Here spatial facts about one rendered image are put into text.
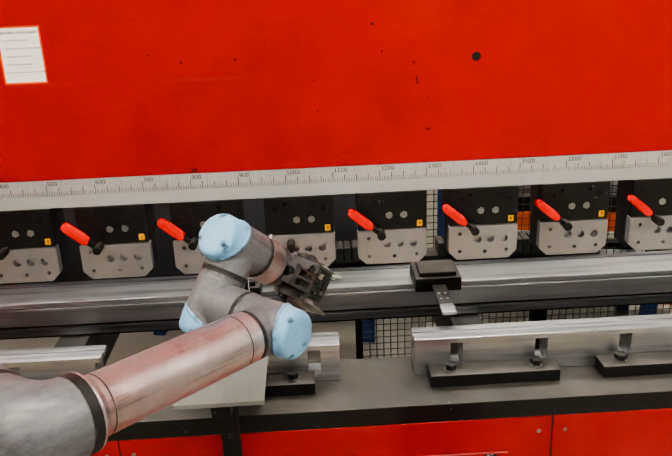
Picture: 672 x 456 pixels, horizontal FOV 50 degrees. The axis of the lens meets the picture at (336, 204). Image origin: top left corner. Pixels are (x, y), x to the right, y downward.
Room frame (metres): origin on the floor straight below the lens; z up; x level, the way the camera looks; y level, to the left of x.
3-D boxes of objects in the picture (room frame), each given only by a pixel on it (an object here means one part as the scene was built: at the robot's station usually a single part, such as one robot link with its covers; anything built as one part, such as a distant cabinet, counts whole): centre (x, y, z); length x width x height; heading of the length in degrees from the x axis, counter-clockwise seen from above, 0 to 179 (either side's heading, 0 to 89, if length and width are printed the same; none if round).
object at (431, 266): (1.68, -0.26, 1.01); 0.26 x 0.12 x 0.05; 2
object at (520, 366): (1.46, -0.35, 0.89); 0.30 x 0.05 x 0.03; 92
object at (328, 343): (1.51, 0.20, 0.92); 0.39 x 0.06 x 0.10; 92
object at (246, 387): (1.35, 0.25, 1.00); 0.26 x 0.18 x 0.01; 2
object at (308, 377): (1.45, 0.21, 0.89); 0.30 x 0.05 x 0.03; 92
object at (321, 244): (1.51, 0.08, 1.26); 0.15 x 0.09 x 0.17; 92
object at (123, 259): (1.49, 0.48, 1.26); 0.15 x 0.09 x 0.17; 92
